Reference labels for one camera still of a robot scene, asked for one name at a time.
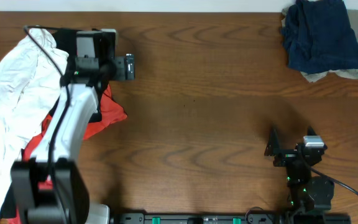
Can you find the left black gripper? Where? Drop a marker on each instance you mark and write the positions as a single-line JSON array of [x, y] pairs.
[[129, 67]]

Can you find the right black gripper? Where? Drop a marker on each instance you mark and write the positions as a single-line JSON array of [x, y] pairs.
[[288, 156]]

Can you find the navy blue shorts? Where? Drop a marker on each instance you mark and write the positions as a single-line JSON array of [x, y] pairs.
[[322, 37]]

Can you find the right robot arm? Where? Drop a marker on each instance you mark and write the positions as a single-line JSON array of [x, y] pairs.
[[309, 196]]

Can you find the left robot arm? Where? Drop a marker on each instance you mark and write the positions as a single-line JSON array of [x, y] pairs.
[[48, 188]]

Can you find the black shorts with white stripe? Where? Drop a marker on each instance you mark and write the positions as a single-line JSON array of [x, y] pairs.
[[78, 43]]

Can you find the white garment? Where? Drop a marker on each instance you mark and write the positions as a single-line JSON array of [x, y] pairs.
[[29, 88]]

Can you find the khaki folded shorts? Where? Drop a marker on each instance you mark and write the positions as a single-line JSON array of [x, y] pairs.
[[356, 73]]

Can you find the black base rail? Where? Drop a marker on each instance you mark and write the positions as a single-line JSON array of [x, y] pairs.
[[249, 218]]

